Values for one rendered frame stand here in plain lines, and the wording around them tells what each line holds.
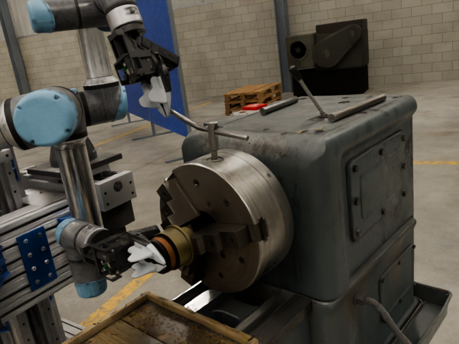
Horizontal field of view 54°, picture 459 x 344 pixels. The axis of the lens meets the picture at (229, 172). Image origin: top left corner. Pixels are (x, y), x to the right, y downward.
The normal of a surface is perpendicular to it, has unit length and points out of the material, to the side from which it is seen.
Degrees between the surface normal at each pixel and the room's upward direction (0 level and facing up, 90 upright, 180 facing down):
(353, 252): 89
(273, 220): 80
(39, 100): 89
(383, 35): 90
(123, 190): 90
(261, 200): 62
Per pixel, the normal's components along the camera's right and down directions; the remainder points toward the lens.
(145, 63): 0.66, -0.23
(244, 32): -0.45, 0.31
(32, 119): 0.29, 0.22
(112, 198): 0.81, 0.07
